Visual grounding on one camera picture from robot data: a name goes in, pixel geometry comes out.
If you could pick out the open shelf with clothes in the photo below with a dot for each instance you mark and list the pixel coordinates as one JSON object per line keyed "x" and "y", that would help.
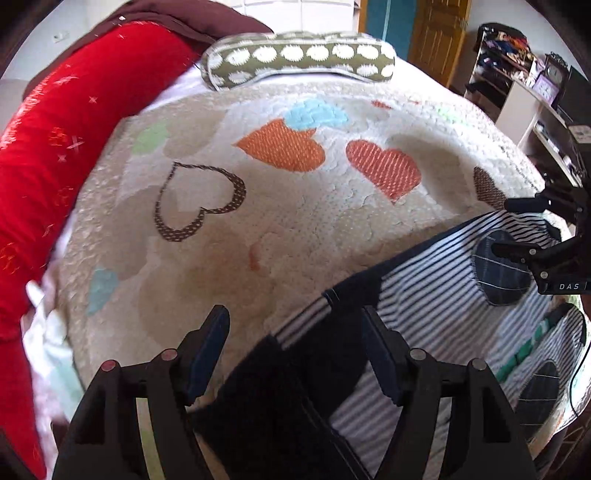
{"x": 501, "y": 55}

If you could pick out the wooden door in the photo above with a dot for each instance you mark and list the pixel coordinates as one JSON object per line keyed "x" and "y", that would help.
{"x": 438, "y": 37}

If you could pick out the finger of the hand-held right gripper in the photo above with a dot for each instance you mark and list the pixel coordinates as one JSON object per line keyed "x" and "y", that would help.
{"x": 510, "y": 250}
{"x": 526, "y": 205}

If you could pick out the teal wall hanging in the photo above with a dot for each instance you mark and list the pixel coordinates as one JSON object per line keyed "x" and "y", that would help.
{"x": 385, "y": 21}

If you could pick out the ornate table clock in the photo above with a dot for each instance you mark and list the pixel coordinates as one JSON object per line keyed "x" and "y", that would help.
{"x": 551, "y": 76}

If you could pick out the white bed sheet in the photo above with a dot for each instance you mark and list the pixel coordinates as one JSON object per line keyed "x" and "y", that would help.
{"x": 48, "y": 332}

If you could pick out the striped pants with navy patches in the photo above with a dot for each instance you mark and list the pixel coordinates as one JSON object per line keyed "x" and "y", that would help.
{"x": 429, "y": 295}

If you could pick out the beige heart-print quilt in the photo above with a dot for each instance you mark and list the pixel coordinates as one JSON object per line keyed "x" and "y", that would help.
{"x": 286, "y": 217}

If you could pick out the olive polka-dot bolster pillow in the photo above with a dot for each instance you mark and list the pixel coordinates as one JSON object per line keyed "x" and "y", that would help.
{"x": 300, "y": 57}

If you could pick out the white side shelf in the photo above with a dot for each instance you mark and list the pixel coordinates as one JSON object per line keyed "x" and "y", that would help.
{"x": 531, "y": 115}

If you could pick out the dark maroon blanket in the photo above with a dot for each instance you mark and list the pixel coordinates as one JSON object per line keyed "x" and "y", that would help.
{"x": 194, "y": 18}

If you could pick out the black monitor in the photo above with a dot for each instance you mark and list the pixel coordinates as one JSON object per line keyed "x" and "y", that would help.
{"x": 576, "y": 106}

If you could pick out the red blanket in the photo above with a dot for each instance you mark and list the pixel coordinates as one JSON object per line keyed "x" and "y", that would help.
{"x": 55, "y": 152}

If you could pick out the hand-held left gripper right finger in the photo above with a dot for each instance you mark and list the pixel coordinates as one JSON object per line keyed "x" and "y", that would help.
{"x": 379, "y": 344}

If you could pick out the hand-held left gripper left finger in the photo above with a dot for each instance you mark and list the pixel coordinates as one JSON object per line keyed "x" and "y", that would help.
{"x": 210, "y": 341}

